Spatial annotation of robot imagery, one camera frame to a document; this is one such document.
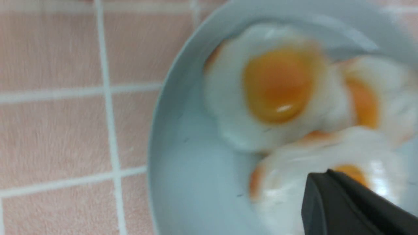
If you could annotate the fried egg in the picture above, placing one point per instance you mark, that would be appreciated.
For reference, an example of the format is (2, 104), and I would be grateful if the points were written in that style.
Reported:
(271, 85)
(277, 184)
(383, 92)

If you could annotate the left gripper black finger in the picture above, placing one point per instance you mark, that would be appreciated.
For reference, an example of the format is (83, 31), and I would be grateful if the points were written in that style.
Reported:
(335, 204)

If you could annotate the grey-blue egg plate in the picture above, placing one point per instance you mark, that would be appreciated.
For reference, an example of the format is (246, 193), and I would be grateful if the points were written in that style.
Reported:
(197, 185)

